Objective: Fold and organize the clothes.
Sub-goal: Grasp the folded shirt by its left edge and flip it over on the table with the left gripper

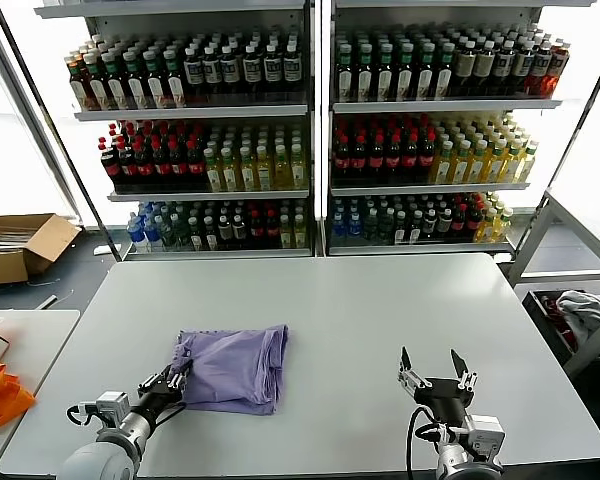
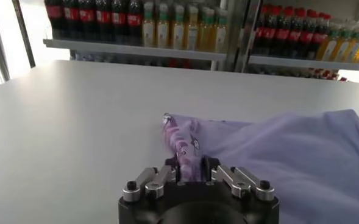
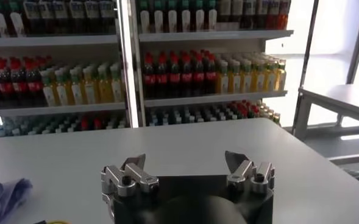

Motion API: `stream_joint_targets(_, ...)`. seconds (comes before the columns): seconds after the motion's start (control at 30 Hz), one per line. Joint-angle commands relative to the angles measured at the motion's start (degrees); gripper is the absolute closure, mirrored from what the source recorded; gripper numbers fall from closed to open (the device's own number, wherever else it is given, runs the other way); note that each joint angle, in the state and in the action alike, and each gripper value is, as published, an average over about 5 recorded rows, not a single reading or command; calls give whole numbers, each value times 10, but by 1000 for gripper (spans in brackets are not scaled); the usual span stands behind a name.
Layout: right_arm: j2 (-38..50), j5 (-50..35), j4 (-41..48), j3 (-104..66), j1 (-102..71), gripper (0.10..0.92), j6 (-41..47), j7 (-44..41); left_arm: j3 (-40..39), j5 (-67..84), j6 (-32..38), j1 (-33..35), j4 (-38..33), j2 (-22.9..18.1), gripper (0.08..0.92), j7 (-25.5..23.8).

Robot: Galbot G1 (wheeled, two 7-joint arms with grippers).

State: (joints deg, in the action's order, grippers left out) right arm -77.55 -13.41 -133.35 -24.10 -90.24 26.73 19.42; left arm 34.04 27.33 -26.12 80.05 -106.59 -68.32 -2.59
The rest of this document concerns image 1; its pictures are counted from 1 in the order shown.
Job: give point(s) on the cola bottle red cap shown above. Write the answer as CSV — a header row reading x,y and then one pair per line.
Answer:
x,y
393,161
376,162
145,169
162,169
179,168
112,170
129,169
410,161
342,162
196,168
427,160
359,162

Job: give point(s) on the white side table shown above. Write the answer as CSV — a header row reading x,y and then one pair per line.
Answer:
x,y
40,340

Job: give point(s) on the dark bottle beige label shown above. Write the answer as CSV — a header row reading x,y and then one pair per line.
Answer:
x,y
465,70
485,70

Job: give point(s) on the purple t-shirt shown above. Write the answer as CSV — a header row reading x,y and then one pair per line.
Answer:
x,y
230,365

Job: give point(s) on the grey floor stick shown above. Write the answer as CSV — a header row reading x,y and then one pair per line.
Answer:
x,y
47,301

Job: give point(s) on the grey crumpled cloth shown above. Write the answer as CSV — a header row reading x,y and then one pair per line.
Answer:
x,y
580,302

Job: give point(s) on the open cardboard box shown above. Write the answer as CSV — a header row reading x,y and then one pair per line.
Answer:
x,y
50,240

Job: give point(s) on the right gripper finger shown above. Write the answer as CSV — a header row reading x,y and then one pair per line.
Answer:
x,y
467,381
411,377

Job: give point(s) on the tea bottle green neck label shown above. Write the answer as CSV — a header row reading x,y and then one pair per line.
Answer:
x,y
406,77
98,90
136,90
426,77
156,90
345,77
176,89
117,90
385,77
445,77
365,77

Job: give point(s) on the amber tea bottle white label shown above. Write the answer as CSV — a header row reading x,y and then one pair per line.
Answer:
x,y
80,90

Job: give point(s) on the small white floor object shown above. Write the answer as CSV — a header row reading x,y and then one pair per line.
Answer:
x,y
100,250

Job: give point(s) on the red drink bottle white label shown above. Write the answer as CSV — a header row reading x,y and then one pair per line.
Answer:
x,y
542,67
560,67

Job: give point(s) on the grey metal shelving unit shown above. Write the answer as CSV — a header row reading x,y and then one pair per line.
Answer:
x,y
180,112
430,106

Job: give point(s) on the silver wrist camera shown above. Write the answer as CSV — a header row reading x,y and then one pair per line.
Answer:
x,y
486,430
112,405

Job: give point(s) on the orange fabric bag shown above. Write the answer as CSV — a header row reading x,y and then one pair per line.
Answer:
x,y
0,395

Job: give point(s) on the dark bottle blue white label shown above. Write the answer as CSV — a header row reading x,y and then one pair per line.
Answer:
x,y
505,69
213,74
252,72
273,71
195,75
292,71
231,73
524,68

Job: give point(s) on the black storage bin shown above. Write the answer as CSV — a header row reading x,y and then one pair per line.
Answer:
x,y
535,305

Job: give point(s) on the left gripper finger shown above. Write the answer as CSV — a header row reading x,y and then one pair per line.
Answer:
x,y
181,376
157,379

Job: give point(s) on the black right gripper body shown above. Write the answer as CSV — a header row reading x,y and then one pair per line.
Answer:
x,y
447,395

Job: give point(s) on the grey metal frame table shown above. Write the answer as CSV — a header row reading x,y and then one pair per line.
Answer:
x,y
535,235

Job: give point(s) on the dark metal frame pole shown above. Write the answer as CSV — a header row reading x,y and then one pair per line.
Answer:
x,y
565,150
59,135

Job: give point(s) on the red cloth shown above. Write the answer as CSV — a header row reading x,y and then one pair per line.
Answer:
x,y
555,320

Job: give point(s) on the yellow juice bottle white cap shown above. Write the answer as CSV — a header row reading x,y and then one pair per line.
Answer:
x,y
213,175
462,167
513,166
298,172
496,166
444,167
247,175
528,165
282,173
230,175
479,167
264,174

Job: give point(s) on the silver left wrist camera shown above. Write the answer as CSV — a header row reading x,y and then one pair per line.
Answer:
x,y
112,405

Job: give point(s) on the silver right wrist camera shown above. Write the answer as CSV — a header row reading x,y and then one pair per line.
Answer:
x,y
486,430

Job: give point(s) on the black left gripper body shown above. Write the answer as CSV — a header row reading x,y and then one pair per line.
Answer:
x,y
162,397

